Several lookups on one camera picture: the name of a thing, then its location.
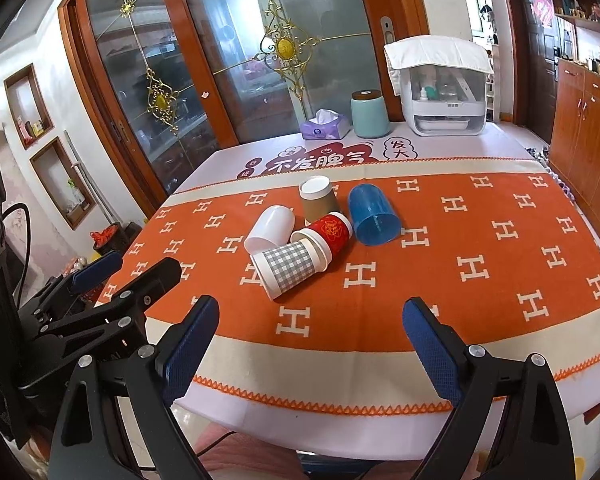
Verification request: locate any grey checked paper cup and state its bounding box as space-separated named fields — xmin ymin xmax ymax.
xmin=250 ymin=238 xmax=330 ymax=300

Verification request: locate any white plastic cup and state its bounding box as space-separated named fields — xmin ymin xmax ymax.
xmin=244 ymin=205 xmax=294 ymax=255

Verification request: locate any red paper cup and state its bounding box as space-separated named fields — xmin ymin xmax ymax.
xmin=290 ymin=211 xmax=353 ymax=271

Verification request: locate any brown sleeve paper cup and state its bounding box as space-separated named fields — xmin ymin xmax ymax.
xmin=299 ymin=174 xmax=340 ymax=226

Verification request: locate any blue plastic cup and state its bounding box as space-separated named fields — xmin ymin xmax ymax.
xmin=348 ymin=183 xmax=401 ymax=247

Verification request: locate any orange H-pattern table cloth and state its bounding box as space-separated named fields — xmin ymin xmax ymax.
xmin=100 ymin=157 xmax=600 ymax=415

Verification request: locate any glass sliding door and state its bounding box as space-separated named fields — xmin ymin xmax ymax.
xmin=58 ymin=0 xmax=429 ymax=214

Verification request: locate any purple tissue box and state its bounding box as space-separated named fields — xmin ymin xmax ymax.
xmin=300 ymin=108 xmax=351 ymax=141

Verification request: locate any wooden cabinet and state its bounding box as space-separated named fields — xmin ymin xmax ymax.
xmin=550 ymin=0 xmax=600 ymax=233

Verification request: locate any mint green canister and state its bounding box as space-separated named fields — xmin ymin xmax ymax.
xmin=351 ymin=90 xmax=390 ymax=139

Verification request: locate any white countertop appliance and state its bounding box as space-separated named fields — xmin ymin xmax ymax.
xmin=400 ymin=65 xmax=488 ymax=136

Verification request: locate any white cloth cover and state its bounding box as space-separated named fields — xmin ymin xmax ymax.
xmin=384 ymin=35 xmax=493 ymax=96

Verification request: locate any black cable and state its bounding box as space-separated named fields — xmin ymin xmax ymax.
xmin=0 ymin=201 xmax=33 ymax=311

